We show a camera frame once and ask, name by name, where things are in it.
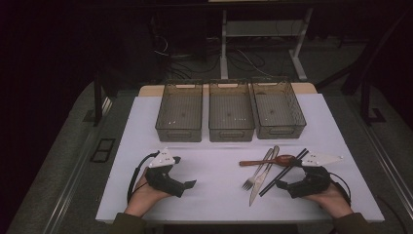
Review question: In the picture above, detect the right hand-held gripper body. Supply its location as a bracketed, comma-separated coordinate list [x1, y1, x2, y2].
[286, 152, 345, 200]

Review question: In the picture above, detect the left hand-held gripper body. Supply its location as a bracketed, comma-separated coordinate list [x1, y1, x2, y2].
[144, 147, 188, 199]

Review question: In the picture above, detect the metal table knife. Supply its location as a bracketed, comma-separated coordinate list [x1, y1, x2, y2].
[248, 144, 281, 208]

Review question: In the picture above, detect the metal fork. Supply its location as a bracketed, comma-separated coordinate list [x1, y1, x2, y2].
[242, 147, 275, 192]

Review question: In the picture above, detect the wooden spoon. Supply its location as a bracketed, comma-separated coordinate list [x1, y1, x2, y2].
[239, 154, 298, 168]

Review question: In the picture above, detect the smoky clear plastic bin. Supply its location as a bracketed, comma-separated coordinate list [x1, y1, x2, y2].
[207, 79, 256, 143]
[251, 77, 308, 140]
[155, 79, 205, 143]

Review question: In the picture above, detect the person's left hand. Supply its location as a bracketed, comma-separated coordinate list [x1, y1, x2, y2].
[124, 167, 173, 218]

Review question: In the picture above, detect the person's right hand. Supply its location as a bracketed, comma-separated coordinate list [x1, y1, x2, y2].
[303, 181, 354, 219]

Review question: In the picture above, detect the black metal stand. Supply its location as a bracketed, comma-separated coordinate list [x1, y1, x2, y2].
[359, 79, 388, 126]

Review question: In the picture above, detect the white metal stand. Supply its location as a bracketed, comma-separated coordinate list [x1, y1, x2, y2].
[219, 8, 315, 82]

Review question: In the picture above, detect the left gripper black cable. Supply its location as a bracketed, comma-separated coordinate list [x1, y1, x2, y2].
[126, 150, 161, 204]

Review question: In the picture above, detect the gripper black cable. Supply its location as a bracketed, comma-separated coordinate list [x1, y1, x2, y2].
[126, 150, 161, 204]
[329, 171, 353, 207]

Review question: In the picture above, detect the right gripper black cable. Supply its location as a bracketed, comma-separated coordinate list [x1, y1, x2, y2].
[329, 171, 353, 207]

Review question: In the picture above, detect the black floor frame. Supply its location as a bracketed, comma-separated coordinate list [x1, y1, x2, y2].
[90, 137, 117, 164]

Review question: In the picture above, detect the metal floor rail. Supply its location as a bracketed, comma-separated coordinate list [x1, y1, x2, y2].
[42, 97, 114, 234]
[345, 97, 413, 213]

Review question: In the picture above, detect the white floor cable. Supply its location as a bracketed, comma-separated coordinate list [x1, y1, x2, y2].
[236, 48, 276, 78]

